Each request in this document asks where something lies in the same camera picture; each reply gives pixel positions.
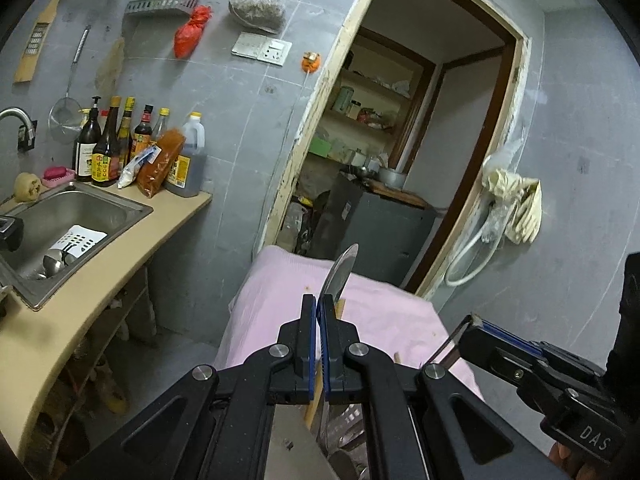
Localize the clear bottle yellow cap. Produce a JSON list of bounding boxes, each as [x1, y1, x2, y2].
[[151, 107, 172, 143]]

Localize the chrome faucet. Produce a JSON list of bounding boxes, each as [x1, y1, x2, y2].
[[0, 106, 33, 133]]

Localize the clear hanging plastic bag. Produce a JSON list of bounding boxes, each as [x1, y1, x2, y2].
[[480, 137, 523, 241]]

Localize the dark bottle red label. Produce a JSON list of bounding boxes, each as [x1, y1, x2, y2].
[[131, 105, 155, 161]]

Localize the stainless steel sink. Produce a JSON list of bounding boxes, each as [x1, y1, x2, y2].
[[0, 182, 155, 311]]

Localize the steel table knife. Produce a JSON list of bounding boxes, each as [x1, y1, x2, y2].
[[320, 243, 360, 306]]

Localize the white and blue packet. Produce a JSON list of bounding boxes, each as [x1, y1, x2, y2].
[[117, 146, 161, 190]]

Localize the pink tablecloth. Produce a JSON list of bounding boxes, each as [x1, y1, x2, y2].
[[216, 245, 483, 411]]

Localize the white perforated sink basket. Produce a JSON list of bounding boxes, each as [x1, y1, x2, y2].
[[47, 225, 108, 266]]

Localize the aluminium pot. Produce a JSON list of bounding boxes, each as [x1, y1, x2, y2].
[[377, 167, 408, 188]]

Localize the clear bag of dried goods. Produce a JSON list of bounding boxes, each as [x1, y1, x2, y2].
[[228, 0, 288, 31]]

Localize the white hose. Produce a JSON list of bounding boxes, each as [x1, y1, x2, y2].
[[444, 210, 506, 288]]

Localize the wooden board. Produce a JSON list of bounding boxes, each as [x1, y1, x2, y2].
[[367, 180, 436, 211]]

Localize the dark bottle yellow cap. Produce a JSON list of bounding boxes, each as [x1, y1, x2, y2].
[[117, 96, 137, 171]]

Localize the large soy sauce bottle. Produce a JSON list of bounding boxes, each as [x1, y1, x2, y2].
[[91, 96, 123, 188]]

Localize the dark pump bottle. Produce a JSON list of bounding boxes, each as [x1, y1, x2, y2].
[[74, 96, 103, 183]]

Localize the steel ladle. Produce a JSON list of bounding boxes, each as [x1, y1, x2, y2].
[[25, 247, 78, 281]]

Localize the orange spice packet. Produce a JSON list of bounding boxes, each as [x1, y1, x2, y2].
[[136, 128, 187, 197]]

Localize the pile of bags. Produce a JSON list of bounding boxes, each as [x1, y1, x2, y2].
[[280, 190, 331, 256]]

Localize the metal mesh strainer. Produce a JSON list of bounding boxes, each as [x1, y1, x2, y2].
[[47, 25, 93, 146]]

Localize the worn cream door frame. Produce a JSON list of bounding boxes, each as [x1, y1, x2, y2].
[[259, 0, 531, 306]]

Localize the crumpled cream rubber glove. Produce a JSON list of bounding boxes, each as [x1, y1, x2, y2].
[[481, 167, 523, 196]]

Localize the wooden shelf unit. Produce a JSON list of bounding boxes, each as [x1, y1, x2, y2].
[[320, 27, 436, 161]]

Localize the black wall fixture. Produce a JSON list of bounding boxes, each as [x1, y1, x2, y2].
[[17, 120, 38, 153]]

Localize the red plastic bag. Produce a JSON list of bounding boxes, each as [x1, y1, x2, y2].
[[173, 5, 211, 59]]

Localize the wooden grater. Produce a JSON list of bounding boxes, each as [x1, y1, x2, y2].
[[12, 0, 68, 85]]

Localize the large dark liquid jug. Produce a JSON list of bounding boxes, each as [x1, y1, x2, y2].
[[165, 111, 207, 197]]

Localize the person's right hand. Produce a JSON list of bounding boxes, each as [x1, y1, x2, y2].
[[547, 440, 593, 480]]

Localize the person's right forearm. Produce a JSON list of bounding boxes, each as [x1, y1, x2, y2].
[[602, 252, 640, 411]]

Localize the beige kitchen counter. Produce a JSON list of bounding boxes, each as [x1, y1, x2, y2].
[[0, 180, 213, 466]]

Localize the grey wall rack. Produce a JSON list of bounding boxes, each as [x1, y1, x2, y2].
[[124, 0, 201, 18]]

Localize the pink soap dish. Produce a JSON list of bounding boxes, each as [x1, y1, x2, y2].
[[42, 165, 76, 188]]

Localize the loofah sponge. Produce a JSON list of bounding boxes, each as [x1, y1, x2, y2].
[[14, 172, 43, 204]]

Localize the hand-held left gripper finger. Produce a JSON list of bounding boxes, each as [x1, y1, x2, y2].
[[65, 292, 318, 480], [320, 294, 573, 480]]

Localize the small lidded pot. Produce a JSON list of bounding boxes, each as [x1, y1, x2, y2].
[[350, 152, 381, 178]]

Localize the white wall switch socket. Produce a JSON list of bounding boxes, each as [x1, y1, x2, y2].
[[231, 31, 293, 67]]

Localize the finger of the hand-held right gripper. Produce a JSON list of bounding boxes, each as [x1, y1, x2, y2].
[[469, 314, 543, 350], [459, 327, 546, 396]]

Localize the grey metal cabinet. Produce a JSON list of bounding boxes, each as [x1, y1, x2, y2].
[[310, 172, 438, 291]]

